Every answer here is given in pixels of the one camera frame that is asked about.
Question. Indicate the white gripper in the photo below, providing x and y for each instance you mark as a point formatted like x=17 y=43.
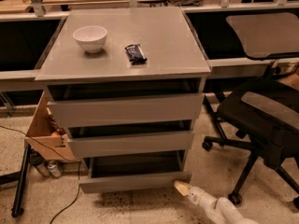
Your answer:
x=197 y=195

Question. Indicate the grey bottom drawer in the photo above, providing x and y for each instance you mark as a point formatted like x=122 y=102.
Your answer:
x=135 y=171

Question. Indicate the grey drawer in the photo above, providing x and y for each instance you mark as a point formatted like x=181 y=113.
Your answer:
x=135 y=171
x=129 y=102
x=101 y=141

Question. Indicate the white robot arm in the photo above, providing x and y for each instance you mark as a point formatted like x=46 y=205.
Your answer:
x=218 y=210

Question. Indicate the grey top drawer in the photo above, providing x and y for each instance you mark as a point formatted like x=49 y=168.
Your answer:
x=129 y=102

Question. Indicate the grey middle drawer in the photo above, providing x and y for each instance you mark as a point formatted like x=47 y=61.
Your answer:
x=101 y=141

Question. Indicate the grey drawer cabinet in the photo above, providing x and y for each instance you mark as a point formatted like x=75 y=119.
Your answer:
x=163 y=33

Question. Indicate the black office chair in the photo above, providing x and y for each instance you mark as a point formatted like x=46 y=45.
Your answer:
x=264 y=111

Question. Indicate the silver spray can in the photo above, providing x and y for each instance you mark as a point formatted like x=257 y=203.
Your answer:
x=55 y=168

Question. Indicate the dark blue snack bar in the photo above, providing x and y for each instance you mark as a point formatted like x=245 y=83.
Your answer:
x=135 y=54

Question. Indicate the dark spray can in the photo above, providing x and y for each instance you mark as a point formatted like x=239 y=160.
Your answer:
x=38 y=162

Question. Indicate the brown cardboard box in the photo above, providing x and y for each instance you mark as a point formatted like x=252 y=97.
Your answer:
x=45 y=137

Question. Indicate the black metal stand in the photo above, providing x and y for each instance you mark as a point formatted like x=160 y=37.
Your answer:
x=20 y=178

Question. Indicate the white ceramic bowl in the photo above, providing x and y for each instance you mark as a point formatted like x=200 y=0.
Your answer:
x=91 y=38

